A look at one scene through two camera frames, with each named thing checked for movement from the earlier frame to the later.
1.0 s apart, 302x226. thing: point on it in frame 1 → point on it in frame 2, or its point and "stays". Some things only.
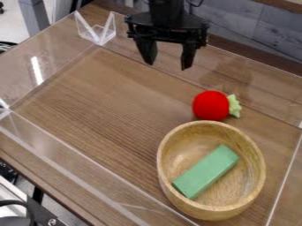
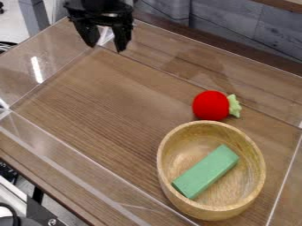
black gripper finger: (187, 54) → (122, 36)
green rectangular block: (207, 169) stays
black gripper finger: (147, 48) → (88, 31)
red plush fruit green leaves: (214, 106) stays
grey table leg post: (35, 16) stays
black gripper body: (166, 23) → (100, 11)
